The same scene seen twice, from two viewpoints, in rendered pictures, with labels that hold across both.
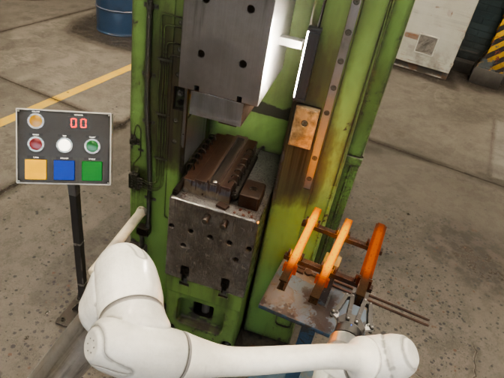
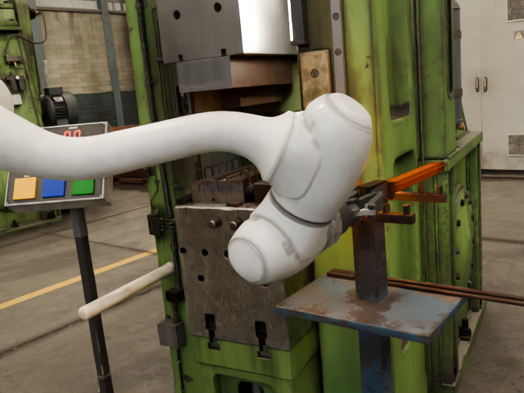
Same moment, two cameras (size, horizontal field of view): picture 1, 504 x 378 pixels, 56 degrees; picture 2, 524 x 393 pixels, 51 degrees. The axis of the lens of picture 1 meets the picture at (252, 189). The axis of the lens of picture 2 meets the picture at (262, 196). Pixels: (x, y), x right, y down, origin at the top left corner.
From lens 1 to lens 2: 0.99 m
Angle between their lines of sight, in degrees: 30
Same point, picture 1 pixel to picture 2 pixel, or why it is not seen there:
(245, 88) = (226, 36)
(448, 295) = not seen: outside the picture
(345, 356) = (226, 115)
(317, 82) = (316, 16)
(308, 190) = not seen: hidden behind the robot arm
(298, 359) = (150, 128)
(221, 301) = (264, 365)
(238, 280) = (275, 320)
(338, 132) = (360, 73)
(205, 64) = (182, 25)
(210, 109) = (198, 79)
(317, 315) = (362, 310)
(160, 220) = not seen: hidden behind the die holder
